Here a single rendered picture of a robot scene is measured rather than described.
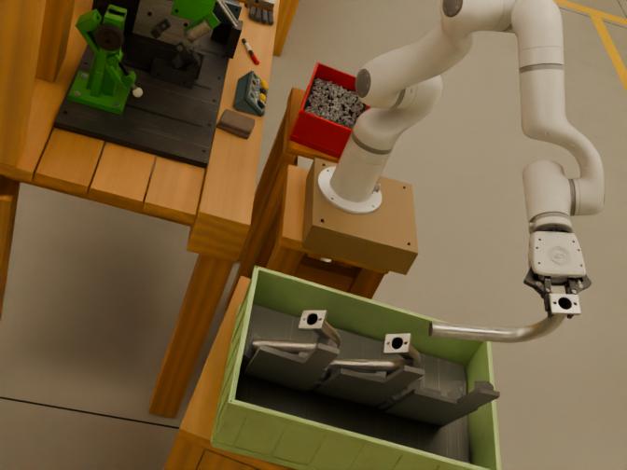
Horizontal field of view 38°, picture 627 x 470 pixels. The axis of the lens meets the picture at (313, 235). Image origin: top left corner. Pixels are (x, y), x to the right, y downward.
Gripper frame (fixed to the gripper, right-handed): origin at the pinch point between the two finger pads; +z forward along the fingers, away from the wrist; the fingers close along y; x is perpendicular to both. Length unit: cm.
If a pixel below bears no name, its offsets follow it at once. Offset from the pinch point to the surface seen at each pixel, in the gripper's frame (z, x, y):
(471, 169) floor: -186, 216, 46
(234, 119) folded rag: -85, 58, -67
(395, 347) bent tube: 2.1, 18.4, -28.9
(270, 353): 2, 26, -54
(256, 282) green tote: -22, 39, -58
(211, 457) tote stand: 17, 50, -66
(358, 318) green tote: -20, 51, -32
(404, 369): 6.7, 18.9, -27.1
